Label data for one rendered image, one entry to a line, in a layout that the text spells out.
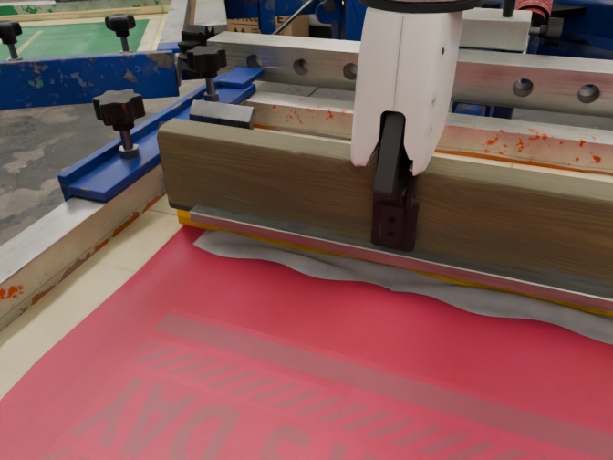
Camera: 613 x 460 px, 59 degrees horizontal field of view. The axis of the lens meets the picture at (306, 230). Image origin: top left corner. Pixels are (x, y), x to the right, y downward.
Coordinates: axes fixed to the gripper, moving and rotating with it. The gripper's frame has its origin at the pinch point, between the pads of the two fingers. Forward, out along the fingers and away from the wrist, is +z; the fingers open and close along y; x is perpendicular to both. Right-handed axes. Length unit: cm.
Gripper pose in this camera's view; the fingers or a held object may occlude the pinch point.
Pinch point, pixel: (400, 211)
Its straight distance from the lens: 41.3
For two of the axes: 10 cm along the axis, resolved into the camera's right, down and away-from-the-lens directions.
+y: -3.7, 5.2, -7.7
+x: 9.3, 1.9, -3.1
